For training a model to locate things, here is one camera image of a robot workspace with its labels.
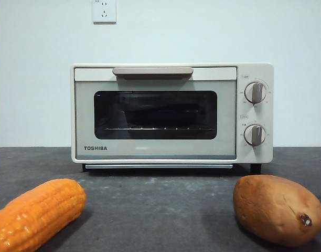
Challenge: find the purple eggplant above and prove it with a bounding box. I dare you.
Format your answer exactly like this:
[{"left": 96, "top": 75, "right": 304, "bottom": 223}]
[{"left": 125, "top": 103, "right": 203, "bottom": 127}]

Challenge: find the glass oven door beige handle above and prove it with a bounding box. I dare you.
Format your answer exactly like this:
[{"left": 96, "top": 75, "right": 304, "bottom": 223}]
[{"left": 74, "top": 67, "right": 237, "bottom": 160}]

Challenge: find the silver oven crumb tray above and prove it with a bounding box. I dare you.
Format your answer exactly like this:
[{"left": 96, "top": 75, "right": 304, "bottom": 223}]
[{"left": 84, "top": 164, "right": 233, "bottom": 170}]

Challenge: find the cream oven control knob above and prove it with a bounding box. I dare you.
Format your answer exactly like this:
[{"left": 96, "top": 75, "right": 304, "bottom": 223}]
[
  {"left": 244, "top": 81, "right": 268, "bottom": 103},
  {"left": 243, "top": 124, "right": 266, "bottom": 146}
]

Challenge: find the cream Toshiba toaster oven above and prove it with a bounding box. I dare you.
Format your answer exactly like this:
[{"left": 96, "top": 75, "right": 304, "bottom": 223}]
[{"left": 70, "top": 62, "right": 275, "bottom": 174}]

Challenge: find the brown sweet potato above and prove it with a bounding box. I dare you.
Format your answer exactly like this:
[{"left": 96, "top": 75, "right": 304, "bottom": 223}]
[{"left": 232, "top": 174, "right": 321, "bottom": 247}]

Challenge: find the orange corn cob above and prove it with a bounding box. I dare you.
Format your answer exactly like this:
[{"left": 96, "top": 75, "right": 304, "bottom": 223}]
[{"left": 0, "top": 178, "right": 87, "bottom": 252}]

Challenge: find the metal wire oven rack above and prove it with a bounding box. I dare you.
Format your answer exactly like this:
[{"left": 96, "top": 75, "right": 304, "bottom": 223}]
[{"left": 105, "top": 126, "right": 215, "bottom": 132}]

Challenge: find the white wall socket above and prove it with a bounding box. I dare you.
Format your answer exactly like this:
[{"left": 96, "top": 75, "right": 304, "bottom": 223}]
[{"left": 93, "top": 0, "right": 117, "bottom": 24}]

